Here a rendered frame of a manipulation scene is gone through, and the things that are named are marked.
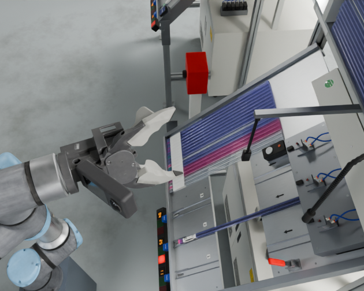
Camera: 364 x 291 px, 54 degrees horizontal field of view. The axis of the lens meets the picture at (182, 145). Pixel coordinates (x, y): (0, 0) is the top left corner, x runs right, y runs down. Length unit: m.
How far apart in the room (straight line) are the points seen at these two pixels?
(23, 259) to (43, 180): 0.82
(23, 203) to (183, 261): 0.81
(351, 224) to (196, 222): 0.55
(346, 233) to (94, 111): 2.02
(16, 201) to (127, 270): 1.53
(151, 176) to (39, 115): 2.14
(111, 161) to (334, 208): 0.60
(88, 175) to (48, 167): 0.06
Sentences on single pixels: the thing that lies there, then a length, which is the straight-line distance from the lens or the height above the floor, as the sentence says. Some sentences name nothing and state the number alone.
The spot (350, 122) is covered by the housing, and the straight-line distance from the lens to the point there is 1.02.
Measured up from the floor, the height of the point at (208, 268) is 0.82.
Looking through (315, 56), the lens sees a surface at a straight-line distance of 1.28.
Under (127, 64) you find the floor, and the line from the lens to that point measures 2.88.
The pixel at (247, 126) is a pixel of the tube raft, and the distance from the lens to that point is 1.27.
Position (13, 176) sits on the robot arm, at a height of 1.53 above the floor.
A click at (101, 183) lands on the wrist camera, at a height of 1.53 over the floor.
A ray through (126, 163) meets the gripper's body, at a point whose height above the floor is 1.50.
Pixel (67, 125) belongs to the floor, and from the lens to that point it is 2.60.
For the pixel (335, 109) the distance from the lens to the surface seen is 0.92.
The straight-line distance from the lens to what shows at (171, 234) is 1.35.
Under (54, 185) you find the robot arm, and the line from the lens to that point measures 0.58.
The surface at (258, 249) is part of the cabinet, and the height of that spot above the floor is 0.62.
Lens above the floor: 2.01
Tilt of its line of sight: 58 degrees down
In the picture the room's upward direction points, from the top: straight up
